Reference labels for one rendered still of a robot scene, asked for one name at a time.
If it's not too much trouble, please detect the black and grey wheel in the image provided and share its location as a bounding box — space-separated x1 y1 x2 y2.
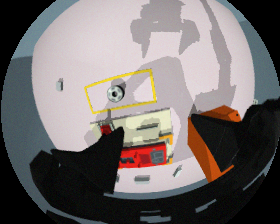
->
106 86 125 102

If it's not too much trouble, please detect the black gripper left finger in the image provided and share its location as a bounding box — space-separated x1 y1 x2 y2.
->
50 126 125 194

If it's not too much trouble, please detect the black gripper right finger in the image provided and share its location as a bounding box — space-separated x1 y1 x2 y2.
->
190 112 259 172

